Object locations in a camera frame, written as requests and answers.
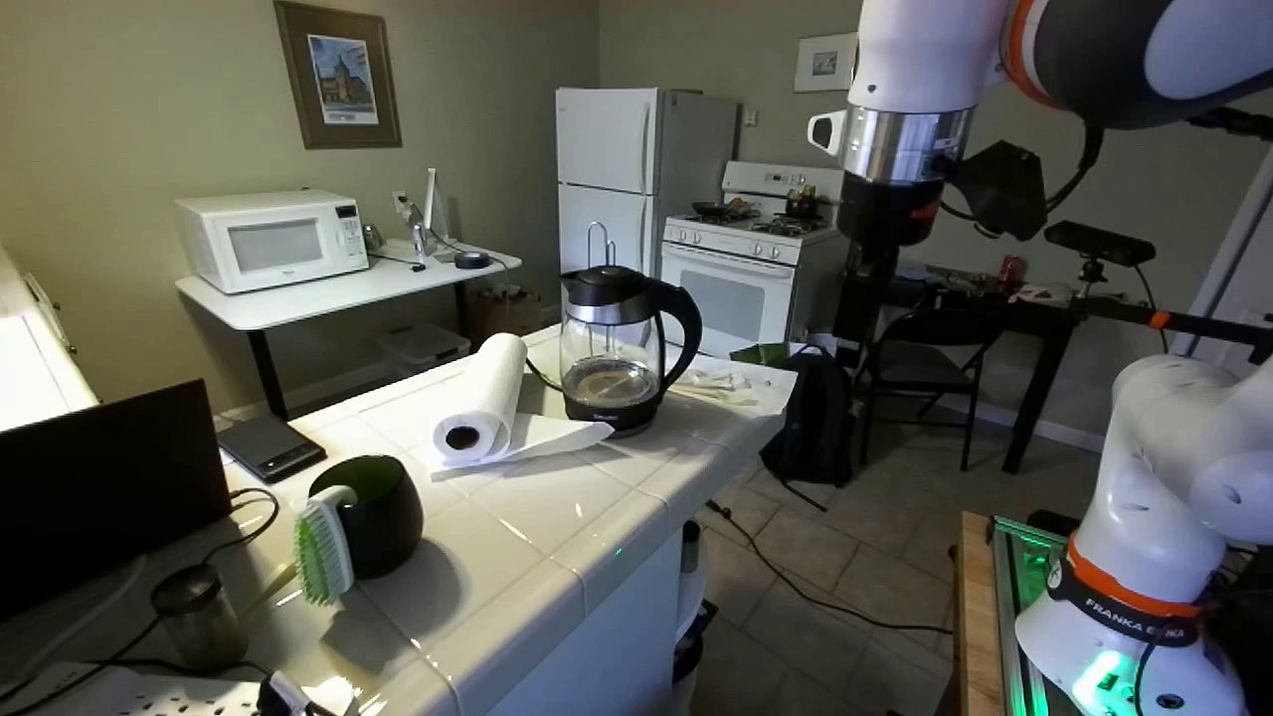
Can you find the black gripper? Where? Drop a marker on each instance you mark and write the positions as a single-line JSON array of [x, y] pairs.
[[880, 214]]

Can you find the black pepper container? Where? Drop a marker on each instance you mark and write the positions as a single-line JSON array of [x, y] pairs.
[[200, 622]]

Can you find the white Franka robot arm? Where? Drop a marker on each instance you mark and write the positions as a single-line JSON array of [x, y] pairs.
[[1167, 438]]

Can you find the black folding chair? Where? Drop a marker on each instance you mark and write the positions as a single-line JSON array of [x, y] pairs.
[[936, 352]]

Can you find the black backpack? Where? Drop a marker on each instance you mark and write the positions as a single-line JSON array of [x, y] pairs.
[[813, 422]]

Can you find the white stove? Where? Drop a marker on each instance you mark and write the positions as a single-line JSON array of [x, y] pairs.
[[730, 284]]

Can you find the papers on counter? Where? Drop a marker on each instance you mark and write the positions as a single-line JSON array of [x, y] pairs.
[[736, 385]]

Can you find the black pan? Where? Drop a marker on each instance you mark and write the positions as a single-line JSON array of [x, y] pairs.
[[725, 210]]

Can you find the dark wooden table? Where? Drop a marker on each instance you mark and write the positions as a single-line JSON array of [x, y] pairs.
[[1049, 324]]

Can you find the small white framed picture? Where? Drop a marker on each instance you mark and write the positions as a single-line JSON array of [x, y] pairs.
[[823, 61]]

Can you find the white refrigerator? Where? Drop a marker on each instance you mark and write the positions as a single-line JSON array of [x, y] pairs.
[[608, 173]]

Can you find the wooden base board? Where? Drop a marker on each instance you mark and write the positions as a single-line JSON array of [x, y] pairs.
[[974, 622]]

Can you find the white paper towel roll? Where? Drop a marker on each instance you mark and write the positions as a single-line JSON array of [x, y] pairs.
[[482, 398]]

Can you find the white bottle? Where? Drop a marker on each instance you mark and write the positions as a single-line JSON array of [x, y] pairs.
[[431, 214]]

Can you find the dark green bowl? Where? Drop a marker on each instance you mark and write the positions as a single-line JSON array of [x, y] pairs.
[[384, 511]]

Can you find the white side table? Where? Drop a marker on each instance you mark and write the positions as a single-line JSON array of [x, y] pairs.
[[344, 284]]

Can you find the brown framed picture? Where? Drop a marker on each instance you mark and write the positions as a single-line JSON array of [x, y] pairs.
[[338, 72]]

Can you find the white green dish brush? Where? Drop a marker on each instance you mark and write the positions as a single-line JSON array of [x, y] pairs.
[[325, 552]]

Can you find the white microwave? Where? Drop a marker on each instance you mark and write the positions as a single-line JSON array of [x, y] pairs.
[[273, 239]]

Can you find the flat black device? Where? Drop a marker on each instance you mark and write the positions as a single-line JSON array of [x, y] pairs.
[[273, 446]]

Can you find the white power strip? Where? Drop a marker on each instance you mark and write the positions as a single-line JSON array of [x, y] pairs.
[[183, 699]]

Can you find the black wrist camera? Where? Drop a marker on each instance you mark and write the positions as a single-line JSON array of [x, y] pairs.
[[998, 186]]

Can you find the black camera on tripod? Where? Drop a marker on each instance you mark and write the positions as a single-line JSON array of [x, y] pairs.
[[1100, 246]]

